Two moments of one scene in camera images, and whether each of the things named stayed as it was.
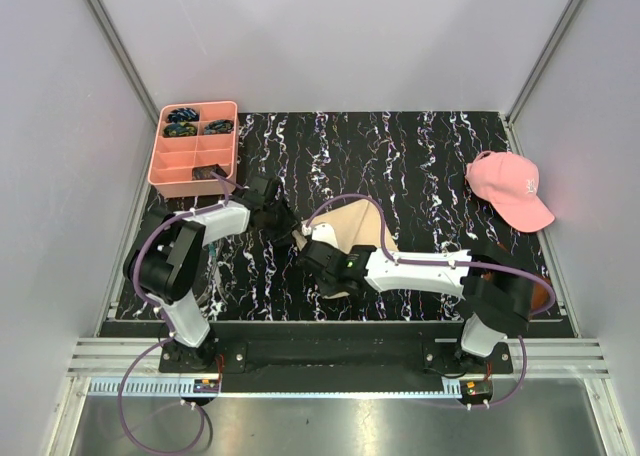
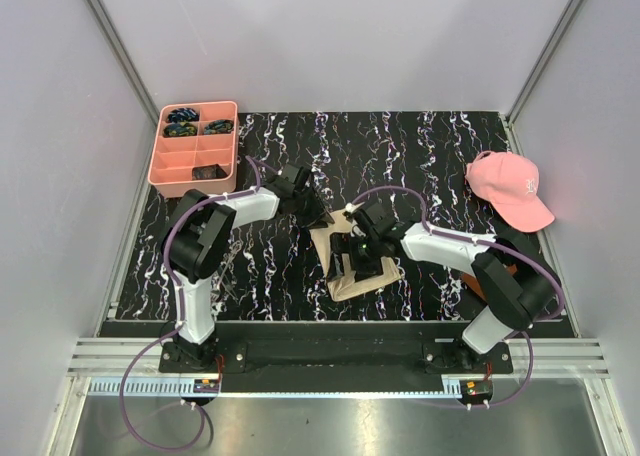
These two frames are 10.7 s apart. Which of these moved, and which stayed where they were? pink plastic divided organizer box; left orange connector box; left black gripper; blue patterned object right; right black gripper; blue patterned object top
Moved: right black gripper; left black gripper
Stayed: left orange connector box; blue patterned object right; pink plastic divided organizer box; blue patterned object top
